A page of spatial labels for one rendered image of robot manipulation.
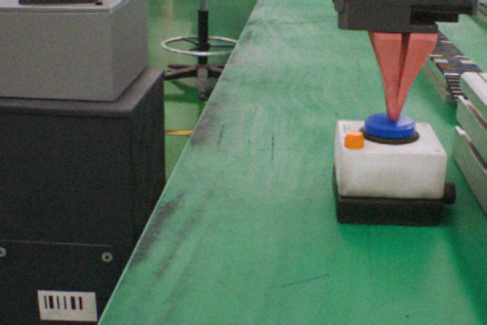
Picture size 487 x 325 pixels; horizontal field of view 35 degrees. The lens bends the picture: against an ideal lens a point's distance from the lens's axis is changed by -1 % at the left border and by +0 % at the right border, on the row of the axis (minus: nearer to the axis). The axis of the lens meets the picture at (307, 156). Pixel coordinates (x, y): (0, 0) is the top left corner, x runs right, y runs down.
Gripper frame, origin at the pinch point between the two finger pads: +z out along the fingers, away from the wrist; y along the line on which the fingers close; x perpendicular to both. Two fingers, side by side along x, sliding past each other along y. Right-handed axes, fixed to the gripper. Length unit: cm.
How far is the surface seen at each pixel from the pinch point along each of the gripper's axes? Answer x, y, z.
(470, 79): 9.5, 8.1, -0.2
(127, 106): 25.7, -25.9, 8.0
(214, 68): 328, -45, 75
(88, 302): 25, -32, 33
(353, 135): -3.4, -3.3, 1.2
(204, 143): 14.0, -16.2, 8.0
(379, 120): -0.4, -1.0, 0.9
